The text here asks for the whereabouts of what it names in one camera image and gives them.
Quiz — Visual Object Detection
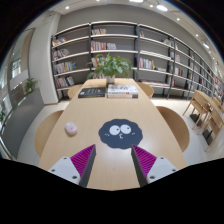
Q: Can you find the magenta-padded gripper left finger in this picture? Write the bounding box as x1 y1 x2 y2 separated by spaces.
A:
48 143 97 188

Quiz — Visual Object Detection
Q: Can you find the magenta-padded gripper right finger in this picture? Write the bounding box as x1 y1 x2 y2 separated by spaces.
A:
130 143 179 188

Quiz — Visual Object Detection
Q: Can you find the pink white computer mouse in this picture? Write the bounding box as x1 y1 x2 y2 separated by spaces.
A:
64 121 79 137

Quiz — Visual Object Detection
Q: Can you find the dark cloud-shaped mouse pad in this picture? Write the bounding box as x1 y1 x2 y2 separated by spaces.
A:
98 118 144 150

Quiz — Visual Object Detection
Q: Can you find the tan round-back chair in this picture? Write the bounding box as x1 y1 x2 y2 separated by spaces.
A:
34 109 64 158
138 82 155 99
67 83 84 100
155 105 191 153

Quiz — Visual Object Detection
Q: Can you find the wooden slatted chairs group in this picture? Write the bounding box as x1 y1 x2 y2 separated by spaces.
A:
182 89 224 153

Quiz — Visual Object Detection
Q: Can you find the black hardcover book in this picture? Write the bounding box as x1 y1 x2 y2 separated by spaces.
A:
77 87 107 99

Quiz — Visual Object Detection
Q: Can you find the white book red-lettered spine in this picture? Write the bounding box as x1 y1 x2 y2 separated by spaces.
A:
105 92 139 99

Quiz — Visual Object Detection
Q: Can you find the white illustrated book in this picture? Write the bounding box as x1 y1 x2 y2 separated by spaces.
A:
106 83 139 95

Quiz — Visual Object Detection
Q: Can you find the green potted plant white pot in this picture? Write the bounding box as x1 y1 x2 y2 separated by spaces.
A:
85 53 134 84

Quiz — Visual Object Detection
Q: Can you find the grey bookshelf unit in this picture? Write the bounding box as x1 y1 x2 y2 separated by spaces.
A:
50 20 224 102

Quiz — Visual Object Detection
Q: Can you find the ceiling lights group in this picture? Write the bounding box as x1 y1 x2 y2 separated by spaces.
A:
64 0 211 50

